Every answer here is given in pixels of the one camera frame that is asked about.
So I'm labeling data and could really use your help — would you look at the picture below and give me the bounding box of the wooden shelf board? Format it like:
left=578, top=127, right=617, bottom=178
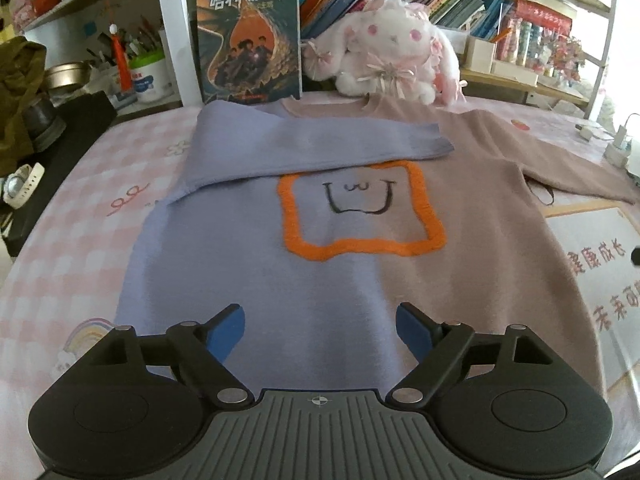
left=460, top=68, right=589, bottom=107

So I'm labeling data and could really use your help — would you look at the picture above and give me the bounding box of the white smart watch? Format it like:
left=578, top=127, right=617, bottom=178
left=1, top=162, right=46, bottom=209

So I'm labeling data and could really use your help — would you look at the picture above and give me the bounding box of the purple and mauve sweater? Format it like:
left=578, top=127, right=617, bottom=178
left=115, top=96, right=636, bottom=391

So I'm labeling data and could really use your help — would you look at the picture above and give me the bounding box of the pink white plush bunny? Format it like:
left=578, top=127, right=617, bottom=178
left=302, top=0, right=465, bottom=105

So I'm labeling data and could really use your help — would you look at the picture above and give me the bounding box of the metal bowl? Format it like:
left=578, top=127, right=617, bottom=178
left=42, top=61, right=90, bottom=93

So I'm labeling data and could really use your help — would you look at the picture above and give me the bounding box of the white pen holder cup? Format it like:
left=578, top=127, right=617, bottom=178
left=129, top=50, right=172, bottom=104

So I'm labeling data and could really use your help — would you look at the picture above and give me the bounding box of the white phone charger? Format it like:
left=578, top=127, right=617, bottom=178
left=576, top=113, right=639, bottom=170

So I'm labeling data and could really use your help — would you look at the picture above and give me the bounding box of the Harry Potter book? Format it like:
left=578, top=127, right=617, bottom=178
left=195, top=0, right=303, bottom=104

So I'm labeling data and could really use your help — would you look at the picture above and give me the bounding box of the olive green cloth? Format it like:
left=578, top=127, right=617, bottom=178
left=0, top=36, right=47, bottom=177

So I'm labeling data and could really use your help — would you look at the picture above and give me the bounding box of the pink cartoon table mat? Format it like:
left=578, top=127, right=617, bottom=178
left=0, top=90, right=640, bottom=476

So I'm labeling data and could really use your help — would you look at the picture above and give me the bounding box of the white storage box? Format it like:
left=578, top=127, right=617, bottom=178
left=463, top=36, right=496, bottom=74

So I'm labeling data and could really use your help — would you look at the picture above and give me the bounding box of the white bookshelf frame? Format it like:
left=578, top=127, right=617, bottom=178
left=23, top=0, right=203, bottom=106

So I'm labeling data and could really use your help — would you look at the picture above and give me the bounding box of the red tassel ornament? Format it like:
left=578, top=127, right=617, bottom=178
left=108, top=23, right=134, bottom=93

